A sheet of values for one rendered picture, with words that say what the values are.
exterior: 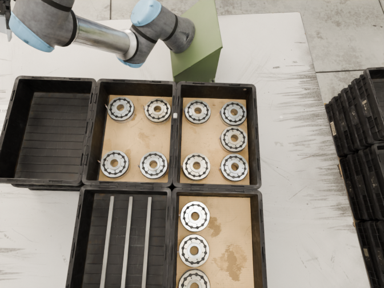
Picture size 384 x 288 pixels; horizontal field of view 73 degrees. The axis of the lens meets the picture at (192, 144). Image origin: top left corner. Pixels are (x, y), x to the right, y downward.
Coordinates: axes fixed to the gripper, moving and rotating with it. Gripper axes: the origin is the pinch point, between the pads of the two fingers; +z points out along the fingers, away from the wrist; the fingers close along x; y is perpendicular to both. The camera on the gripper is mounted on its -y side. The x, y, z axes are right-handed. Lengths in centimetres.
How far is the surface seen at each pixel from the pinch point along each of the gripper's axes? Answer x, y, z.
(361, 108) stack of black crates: 66, -164, -6
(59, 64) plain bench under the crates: -3.8, -18.1, 11.8
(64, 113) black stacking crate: 32.0, -16.3, 17.2
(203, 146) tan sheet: 67, -61, 11
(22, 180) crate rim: 57, -1, 28
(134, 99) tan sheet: 39, -41, 6
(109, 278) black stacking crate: 88, -23, 46
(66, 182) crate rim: 63, -13, 24
